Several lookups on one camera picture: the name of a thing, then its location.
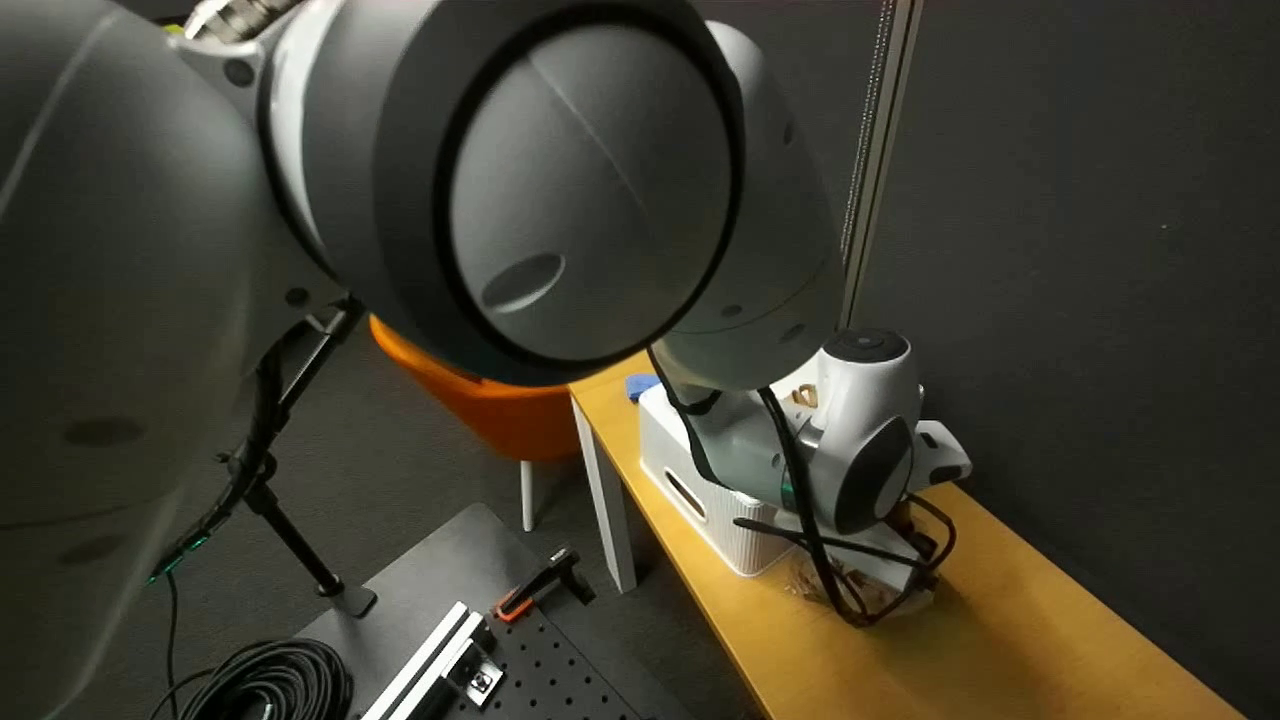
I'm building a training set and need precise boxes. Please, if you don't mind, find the black perforated board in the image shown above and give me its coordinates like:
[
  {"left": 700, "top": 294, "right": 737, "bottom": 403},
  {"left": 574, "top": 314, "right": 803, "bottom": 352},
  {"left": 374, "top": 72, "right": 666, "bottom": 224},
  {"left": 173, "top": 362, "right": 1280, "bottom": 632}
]
[{"left": 431, "top": 614, "right": 640, "bottom": 720}]

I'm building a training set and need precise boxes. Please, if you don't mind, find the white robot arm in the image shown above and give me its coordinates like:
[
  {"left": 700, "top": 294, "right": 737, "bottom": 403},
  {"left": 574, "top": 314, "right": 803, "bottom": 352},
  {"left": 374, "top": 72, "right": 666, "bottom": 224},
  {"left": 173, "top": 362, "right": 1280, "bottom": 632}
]
[{"left": 0, "top": 0, "right": 971, "bottom": 720}]

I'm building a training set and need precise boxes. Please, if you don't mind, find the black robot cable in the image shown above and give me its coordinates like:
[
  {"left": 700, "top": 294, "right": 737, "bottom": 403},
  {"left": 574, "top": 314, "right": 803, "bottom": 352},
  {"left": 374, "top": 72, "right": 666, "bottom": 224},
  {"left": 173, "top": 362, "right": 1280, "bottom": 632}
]
[{"left": 644, "top": 349, "right": 959, "bottom": 628}]

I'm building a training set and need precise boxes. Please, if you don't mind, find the coiled black cable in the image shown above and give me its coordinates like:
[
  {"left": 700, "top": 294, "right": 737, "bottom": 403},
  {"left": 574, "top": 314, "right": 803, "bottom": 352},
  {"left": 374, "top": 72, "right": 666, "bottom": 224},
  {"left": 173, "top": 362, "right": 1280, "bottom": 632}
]
[{"left": 156, "top": 637, "right": 361, "bottom": 720}]

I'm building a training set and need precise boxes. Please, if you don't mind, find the grey metal wall strip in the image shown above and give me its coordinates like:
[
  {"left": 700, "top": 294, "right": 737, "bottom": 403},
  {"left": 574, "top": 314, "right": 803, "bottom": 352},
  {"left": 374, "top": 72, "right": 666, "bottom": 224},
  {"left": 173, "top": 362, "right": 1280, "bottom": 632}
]
[{"left": 839, "top": 0, "right": 926, "bottom": 327}]

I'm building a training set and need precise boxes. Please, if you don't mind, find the white plastic tub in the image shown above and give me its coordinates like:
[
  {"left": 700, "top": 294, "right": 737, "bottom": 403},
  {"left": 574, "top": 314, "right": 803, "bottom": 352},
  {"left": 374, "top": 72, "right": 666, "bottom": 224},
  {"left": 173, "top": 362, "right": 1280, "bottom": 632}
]
[{"left": 636, "top": 371, "right": 971, "bottom": 586}]

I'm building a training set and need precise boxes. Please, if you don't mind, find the aluminium rail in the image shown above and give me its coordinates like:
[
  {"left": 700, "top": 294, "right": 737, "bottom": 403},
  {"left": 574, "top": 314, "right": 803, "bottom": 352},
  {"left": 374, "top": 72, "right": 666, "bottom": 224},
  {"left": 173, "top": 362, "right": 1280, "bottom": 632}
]
[{"left": 361, "top": 603, "right": 504, "bottom": 720}]

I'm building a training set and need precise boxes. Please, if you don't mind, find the blue cloth piece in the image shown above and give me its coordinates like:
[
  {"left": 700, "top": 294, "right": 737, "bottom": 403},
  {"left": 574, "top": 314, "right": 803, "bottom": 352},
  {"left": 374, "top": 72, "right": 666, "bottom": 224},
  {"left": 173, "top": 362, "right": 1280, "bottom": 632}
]
[{"left": 624, "top": 375, "right": 658, "bottom": 403}]

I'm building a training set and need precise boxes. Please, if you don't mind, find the black camera tripod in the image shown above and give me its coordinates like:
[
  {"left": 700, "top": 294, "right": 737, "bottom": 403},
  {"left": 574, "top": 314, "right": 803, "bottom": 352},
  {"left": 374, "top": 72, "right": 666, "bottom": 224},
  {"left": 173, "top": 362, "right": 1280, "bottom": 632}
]
[{"left": 234, "top": 300, "right": 374, "bottom": 621}]

